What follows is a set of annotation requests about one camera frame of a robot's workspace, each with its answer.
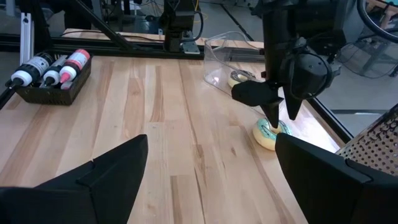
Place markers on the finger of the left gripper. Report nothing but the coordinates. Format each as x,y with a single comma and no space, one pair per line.
292,105
258,93

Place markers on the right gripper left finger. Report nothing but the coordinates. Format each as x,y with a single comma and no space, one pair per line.
77,193

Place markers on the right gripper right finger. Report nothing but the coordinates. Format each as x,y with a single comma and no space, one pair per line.
335,193

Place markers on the chocolate frosted donut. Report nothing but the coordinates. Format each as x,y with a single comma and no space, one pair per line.
234,81

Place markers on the green frosted donut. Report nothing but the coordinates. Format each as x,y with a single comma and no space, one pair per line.
264,138

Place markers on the black icing bottle white cap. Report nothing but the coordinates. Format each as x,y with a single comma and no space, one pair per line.
54,73
34,63

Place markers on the pink icing bottle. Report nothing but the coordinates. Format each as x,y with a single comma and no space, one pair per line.
77,60

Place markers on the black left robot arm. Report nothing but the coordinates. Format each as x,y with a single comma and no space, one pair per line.
276,31

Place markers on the clear plastic container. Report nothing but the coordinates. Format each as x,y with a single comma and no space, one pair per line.
217,62

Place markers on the red steel box grater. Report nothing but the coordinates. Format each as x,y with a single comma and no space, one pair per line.
376,146

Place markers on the black perforated basket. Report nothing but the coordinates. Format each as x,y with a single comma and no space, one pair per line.
46,96

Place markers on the silver aluminium extrusion post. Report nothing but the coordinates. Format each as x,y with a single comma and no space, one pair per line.
26,37

